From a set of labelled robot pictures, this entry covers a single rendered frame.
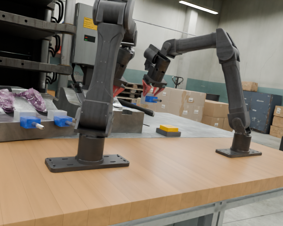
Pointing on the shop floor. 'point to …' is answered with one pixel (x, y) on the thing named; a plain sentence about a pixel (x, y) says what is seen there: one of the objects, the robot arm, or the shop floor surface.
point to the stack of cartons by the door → (280, 121)
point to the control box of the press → (84, 42)
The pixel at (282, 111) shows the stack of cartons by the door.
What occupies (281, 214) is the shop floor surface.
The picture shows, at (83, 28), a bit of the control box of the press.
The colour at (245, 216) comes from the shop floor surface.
